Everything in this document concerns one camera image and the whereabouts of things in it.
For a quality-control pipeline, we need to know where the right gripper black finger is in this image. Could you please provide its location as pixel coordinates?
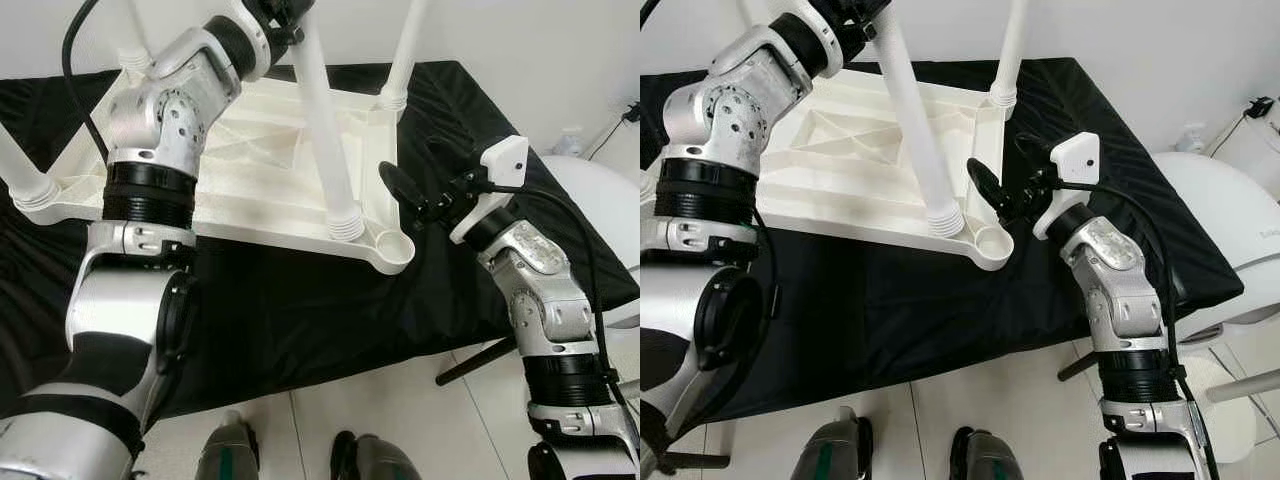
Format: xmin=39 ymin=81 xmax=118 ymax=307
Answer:
xmin=378 ymin=162 xmax=427 ymax=227
xmin=966 ymin=157 xmax=1010 ymax=222
xmin=1014 ymin=132 xmax=1053 ymax=173
xmin=427 ymin=137 xmax=469 ymax=183

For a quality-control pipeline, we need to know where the white plastic table top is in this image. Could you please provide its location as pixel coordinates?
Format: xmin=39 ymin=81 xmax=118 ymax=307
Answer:
xmin=15 ymin=75 xmax=416 ymax=276
xmin=640 ymin=72 xmax=1013 ymax=273

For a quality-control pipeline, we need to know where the white dome-shaped appliance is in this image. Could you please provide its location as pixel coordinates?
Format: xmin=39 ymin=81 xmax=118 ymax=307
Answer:
xmin=545 ymin=155 xmax=641 ymax=333
xmin=1155 ymin=150 xmax=1280 ymax=347

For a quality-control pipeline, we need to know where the black table cloth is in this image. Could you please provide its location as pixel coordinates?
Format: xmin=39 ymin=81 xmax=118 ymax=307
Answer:
xmin=640 ymin=58 xmax=1246 ymax=426
xmin=0 ymin=60 xmax=641 ymax=419

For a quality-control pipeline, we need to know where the white box appliance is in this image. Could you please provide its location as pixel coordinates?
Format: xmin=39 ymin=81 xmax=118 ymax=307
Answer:
xmin=1212 ymin=105 xmax=1280 ymax=186

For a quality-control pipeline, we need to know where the grey robot right foot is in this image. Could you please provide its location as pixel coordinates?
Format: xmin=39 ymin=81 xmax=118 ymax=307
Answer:
xmin=950 ymin=428 xmax=1032 ymax=480
xmin=332 ymin=430 xmax=422 ymax=480

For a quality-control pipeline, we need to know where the grey robot foot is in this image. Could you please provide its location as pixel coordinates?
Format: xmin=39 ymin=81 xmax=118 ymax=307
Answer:
xmin=950 ymin=428 xmax=1032 ymax=480
xmin=195 ymin=415 xmax=262 ymax=480
xmin=805 ymin=408 xmax=874 ymax=480
xmin=332 ymin=430 xmax=422 ymax=480

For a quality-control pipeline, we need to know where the grey metal rod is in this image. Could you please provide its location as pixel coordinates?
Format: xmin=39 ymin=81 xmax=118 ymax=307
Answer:
xmin=1208 ymin=370 xmax=1280 ymax=404

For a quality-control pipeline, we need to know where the white round base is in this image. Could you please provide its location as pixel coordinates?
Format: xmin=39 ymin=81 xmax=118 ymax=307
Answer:
xmin=1200 ymin=350 xmax=1260 ymax=462

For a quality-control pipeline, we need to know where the grey robot left foot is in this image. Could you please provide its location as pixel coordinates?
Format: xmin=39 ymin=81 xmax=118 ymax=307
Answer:
xmin=805 ymin=408 xmax=874 ymax=480
xmin=195 ymin=415 xmax=262 ymax=480

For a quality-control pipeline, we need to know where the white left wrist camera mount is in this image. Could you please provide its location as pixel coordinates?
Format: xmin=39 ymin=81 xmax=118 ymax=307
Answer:
xmin=795 ymin=0 xmax=852 ymax=80
xmin=228 ymin=0 xmax=277 ymax=84

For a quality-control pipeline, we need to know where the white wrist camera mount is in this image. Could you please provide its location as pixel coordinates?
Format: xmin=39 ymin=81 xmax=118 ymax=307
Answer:
xmin=795 ymin=0 xmax=852 ymax=80
xmin=450 ymin=135 xmax=530 ymax=247
xmin=1033 ymin=132 xmax=1102 ymax=242
xmin=228 ymin=0 xmax=277 ymax=84

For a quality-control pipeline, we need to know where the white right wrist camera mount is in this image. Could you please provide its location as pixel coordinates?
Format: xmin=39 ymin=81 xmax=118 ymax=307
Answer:
xmin=1033 ymin=132 xmax=1102 ymax=242
xmin=450 ymin=135 xmax=530 ymax=247

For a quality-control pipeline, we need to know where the black table frame bar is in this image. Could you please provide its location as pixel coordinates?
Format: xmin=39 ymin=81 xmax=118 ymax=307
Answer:
xmin=655 ymin=452 xmax=732 ymax=472
xmin=437 ymin=338 xmax=517 ymax=387
xmin=1058 ymin=350 xmax=1100 ymax=382

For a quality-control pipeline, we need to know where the thin black power cable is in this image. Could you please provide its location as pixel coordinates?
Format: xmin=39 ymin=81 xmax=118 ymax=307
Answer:
xmin=588 ymin=108 xmax=641 ymax=163
xmin=1208 ymin=108 xmax=1257 ymax=156

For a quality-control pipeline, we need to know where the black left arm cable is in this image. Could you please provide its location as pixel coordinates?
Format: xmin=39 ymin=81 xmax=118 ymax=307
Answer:
xmin=61 ymin=0 xmax=112 ymax=163
xmin=640 ymin=0 xmax=784 ymax=333

